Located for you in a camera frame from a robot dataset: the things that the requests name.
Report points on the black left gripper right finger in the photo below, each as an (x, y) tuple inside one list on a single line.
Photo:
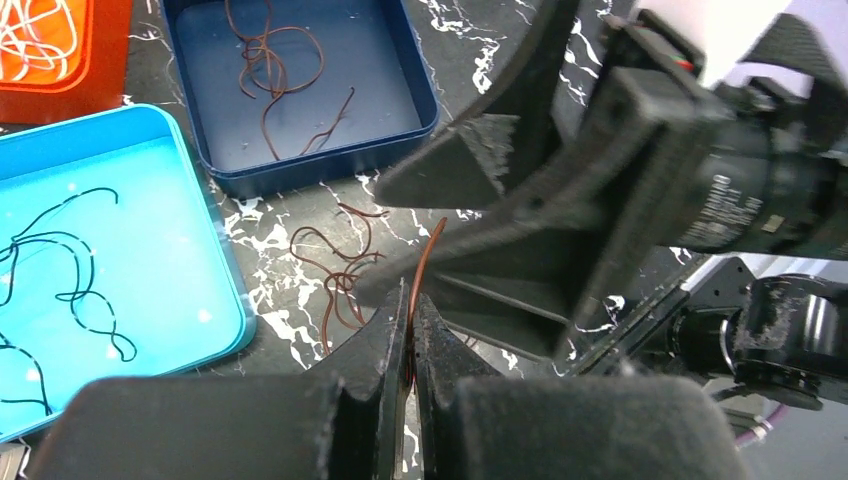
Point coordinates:
[(479, 424)]

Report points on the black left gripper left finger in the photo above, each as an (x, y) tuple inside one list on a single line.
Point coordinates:
[(341, 419)]

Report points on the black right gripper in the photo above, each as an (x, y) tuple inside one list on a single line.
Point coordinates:
[(680, 160)]

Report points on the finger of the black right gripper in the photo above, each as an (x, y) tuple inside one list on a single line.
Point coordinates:
[(534, 285)]

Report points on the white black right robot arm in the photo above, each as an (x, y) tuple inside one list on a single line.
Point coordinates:
[(681, 313)]

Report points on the navy blue square tray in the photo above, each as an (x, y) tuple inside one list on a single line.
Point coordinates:
[(286, 94)]

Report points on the cyan square tray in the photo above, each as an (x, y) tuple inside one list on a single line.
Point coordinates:
[(114, 262)]

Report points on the red square tray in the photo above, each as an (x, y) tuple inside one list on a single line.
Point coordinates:
[(62, 59)]

